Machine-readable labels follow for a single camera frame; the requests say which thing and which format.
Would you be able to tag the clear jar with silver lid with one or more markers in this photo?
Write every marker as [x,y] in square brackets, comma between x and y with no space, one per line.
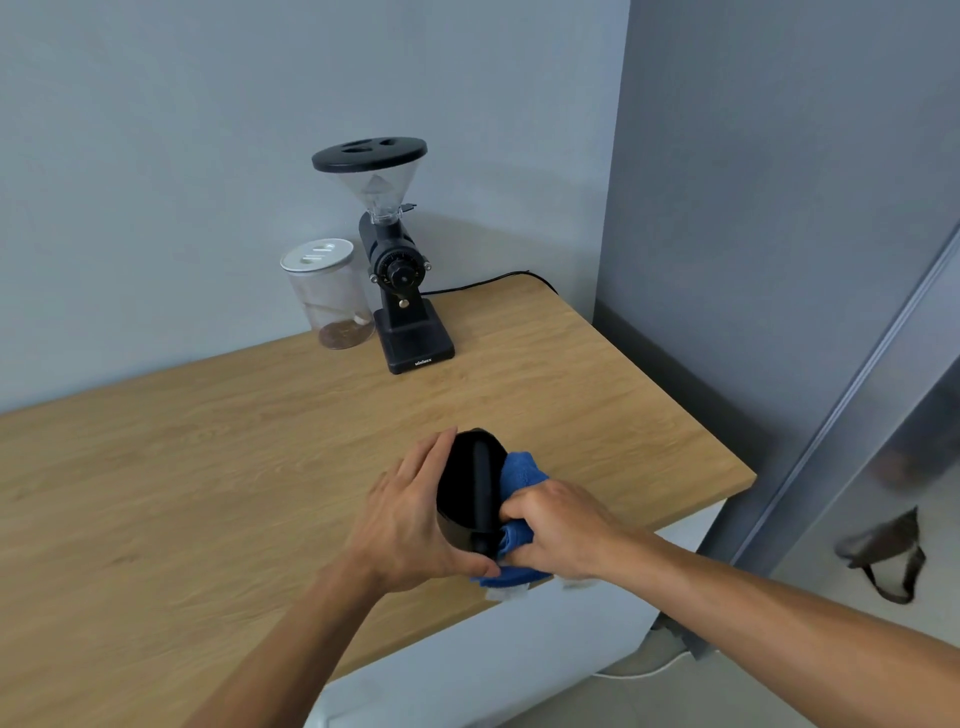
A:
[330,300]

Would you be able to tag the black cup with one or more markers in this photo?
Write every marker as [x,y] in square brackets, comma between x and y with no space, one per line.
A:
[469,480]

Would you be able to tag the black coffee grinder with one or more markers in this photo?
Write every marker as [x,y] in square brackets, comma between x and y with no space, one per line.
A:
[401,262]

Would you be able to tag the person's right thumb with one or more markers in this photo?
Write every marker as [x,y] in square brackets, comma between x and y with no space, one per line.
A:
[525,559]

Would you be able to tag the person's left forearm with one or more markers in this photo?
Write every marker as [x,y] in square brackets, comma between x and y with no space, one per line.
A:
[292,652]

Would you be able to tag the metal framed glass door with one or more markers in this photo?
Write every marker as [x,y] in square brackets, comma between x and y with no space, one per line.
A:
[862,450]

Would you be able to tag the blue cloth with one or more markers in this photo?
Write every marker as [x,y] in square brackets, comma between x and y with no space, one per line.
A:
[521,472]

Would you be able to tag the person's left thumb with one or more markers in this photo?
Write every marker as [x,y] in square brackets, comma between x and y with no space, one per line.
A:
[469,564]

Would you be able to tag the person's left hand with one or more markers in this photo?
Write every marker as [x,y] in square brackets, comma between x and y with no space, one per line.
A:
[397,529]

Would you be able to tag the person's right hand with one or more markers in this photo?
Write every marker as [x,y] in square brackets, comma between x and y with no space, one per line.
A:
[574,529]

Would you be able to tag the person's right forearm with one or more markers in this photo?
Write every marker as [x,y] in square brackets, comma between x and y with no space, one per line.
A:
[787,637]

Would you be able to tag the white table base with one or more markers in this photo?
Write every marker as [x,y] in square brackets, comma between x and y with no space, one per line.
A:
[510,652]

